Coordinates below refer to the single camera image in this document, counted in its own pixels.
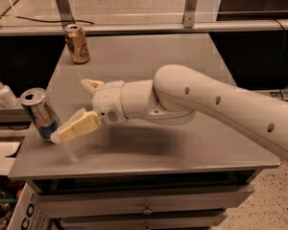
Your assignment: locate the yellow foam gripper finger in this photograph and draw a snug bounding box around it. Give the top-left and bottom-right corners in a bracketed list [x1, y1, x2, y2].
[81, 79, 105, 95]
[50, 108, 102, 144]

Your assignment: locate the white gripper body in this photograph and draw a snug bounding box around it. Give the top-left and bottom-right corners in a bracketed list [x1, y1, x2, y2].
[92, 80, 126, 125]

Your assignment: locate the silver blue redbull can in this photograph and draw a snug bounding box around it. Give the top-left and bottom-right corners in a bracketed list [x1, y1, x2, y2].
[20, 87, 60, 141]

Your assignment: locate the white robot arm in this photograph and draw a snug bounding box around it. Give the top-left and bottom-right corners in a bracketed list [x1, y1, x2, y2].
[51, 64, 288, 162]

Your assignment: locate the gold drink can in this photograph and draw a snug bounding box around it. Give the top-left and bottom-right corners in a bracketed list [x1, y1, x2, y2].
[64, 24, 90, 64]

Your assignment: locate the grey drawer cabinet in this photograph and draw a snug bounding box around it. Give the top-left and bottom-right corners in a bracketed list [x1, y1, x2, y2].
[10, 34, 279, 230]

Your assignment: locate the white pump bottle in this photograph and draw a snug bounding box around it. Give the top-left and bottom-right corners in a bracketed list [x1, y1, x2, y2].
[0, 81, 18, 108]

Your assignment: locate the white cardboard box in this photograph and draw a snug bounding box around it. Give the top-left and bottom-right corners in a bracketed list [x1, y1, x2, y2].
[7, 184, 50, 230]

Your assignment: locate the black cable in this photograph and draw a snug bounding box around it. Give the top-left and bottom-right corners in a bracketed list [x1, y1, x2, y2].
[0, 0, 95, 26]

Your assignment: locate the metal rail frame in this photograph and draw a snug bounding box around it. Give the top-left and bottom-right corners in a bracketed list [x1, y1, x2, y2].
[0, 0, 288, 36]

